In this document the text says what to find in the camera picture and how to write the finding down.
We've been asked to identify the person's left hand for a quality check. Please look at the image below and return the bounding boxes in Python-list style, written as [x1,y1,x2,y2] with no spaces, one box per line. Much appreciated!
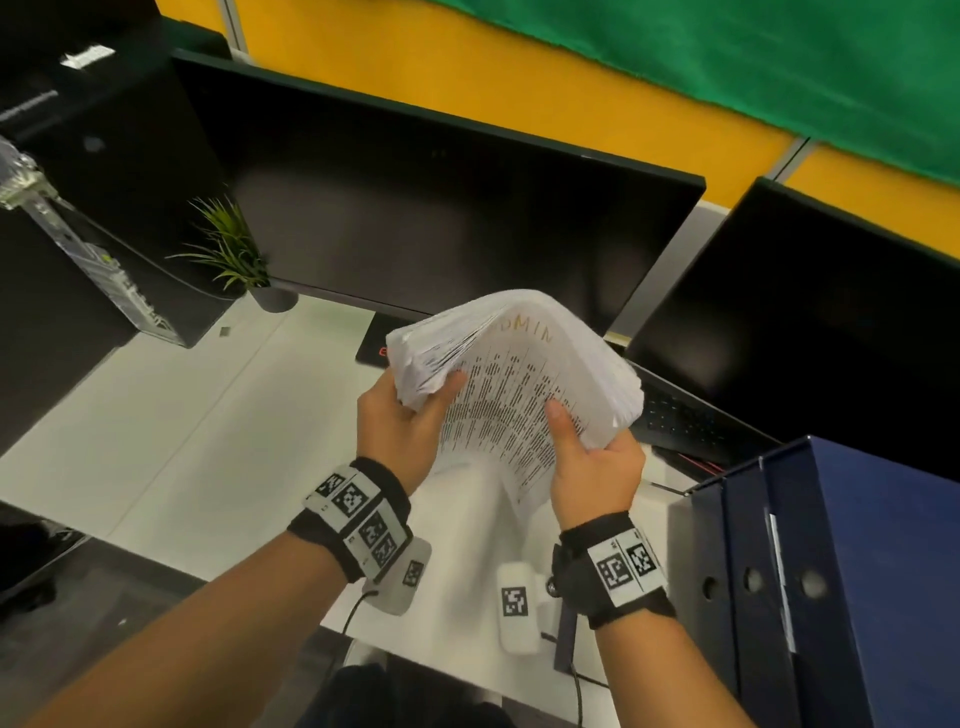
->
[356,367,468,496]

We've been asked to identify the person's right hand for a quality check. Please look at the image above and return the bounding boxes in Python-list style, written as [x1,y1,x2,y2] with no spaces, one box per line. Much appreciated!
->
[543,397,648,534]

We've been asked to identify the stack of white printed papers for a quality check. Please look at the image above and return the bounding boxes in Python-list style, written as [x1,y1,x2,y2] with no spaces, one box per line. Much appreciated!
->
[386,288,646,513]

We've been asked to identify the blue ring binders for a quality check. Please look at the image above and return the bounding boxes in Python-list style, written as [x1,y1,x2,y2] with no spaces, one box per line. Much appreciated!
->
[764,436,960,728]

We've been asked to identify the person's left forearm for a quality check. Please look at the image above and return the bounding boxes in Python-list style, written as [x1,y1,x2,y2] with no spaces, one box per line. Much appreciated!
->
[22,532,350,728]

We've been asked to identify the person's right forearm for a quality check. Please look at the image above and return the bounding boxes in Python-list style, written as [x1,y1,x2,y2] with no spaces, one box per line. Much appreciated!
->
[596,607,755,728]

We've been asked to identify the person's dark clothing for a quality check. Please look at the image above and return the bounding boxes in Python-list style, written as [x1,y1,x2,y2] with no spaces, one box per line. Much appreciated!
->
[296,659,519,728]

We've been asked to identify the black monitor stand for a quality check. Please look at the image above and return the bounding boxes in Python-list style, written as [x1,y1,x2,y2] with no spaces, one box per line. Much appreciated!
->
[356,311,412,370]

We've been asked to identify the black right wristband with markers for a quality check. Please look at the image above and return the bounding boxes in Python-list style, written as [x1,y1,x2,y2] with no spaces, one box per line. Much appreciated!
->
[552,511,678,630]

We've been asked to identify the black wristband with markers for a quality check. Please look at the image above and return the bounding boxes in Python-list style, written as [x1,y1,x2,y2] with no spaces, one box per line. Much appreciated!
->
[552,511,678,630]
[287,457,412,585]

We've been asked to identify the black keyboard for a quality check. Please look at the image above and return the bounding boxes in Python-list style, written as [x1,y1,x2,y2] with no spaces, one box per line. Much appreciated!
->
[629,363,783,475]

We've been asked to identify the black left wristband with markers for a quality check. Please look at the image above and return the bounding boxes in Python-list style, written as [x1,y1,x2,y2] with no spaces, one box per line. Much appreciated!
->
[287,457,412,585]

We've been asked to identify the large black monitor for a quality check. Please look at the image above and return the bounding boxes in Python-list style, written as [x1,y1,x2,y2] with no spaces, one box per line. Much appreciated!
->
[170,48,708,340]

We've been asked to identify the small green potted plant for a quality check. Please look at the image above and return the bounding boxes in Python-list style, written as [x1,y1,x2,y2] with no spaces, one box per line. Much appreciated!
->
[168,196,300,313]

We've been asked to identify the smaller black monitor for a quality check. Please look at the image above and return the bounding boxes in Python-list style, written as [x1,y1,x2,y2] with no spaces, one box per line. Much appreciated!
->
[623,177,960,483]

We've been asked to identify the black side panel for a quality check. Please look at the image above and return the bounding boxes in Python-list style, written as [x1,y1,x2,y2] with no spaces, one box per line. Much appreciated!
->
[0,198,140,457]

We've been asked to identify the black computer tower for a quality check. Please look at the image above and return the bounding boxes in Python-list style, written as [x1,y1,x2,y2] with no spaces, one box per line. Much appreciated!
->
[0,18,230,350]

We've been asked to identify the yellow partition panel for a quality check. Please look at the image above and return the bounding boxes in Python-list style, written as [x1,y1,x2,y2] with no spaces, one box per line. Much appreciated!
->
[153,0,960,260]

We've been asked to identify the black office chair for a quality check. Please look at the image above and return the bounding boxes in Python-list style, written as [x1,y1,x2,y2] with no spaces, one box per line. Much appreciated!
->
[0,502,85,610]

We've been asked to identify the green cloth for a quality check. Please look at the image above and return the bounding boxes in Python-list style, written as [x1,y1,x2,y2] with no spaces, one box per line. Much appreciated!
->
[427,0,960,187]

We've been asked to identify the white sticker on tower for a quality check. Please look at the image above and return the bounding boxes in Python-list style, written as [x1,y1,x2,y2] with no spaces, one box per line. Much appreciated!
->
[59,44,117,71]

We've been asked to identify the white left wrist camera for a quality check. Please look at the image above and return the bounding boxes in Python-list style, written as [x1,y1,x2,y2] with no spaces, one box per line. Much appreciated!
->
[362,536,433,616]

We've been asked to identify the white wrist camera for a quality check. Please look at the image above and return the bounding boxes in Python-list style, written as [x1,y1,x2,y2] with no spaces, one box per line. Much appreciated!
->
[362,536,433,616]
[494,562,564,656]

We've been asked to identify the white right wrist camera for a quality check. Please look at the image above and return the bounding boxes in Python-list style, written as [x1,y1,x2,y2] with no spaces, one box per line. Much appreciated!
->
[494,562,564,656]

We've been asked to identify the black left camera cable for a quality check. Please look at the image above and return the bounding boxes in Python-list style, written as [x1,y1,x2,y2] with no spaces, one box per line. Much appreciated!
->
[341,588,381,640]

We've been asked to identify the black camera cable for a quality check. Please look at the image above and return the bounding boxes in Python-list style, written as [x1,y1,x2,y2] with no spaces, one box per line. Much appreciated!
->
[541,633,588,728]
[341,588,381,640]

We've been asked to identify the black right camera cable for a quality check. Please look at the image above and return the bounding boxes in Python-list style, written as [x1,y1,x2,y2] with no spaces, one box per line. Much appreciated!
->
[541,633,588,728]

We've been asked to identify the grey partition post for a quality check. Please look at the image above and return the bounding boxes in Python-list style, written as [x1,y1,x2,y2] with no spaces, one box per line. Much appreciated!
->
[221,0,254,63]
[603,138,815,344]

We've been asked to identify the thin black tower cable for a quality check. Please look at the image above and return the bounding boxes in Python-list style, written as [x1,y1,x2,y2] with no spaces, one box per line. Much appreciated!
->
[53,200,243,303]

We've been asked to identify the clear plastic cable connector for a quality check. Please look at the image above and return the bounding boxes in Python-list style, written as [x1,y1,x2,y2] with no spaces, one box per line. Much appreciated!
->
[0,166,58,213]

